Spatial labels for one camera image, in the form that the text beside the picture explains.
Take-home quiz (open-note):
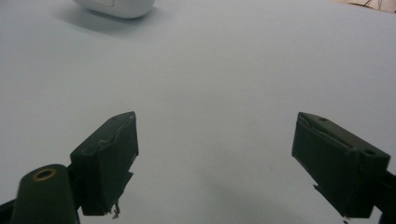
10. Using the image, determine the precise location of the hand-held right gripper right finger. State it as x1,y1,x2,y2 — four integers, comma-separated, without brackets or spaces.
290,111,391,220

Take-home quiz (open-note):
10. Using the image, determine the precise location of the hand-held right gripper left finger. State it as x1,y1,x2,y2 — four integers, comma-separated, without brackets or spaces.
69,111,140,219

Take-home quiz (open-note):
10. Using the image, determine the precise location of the white plastic container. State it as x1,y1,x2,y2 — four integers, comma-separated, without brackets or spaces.
73,0,157,20

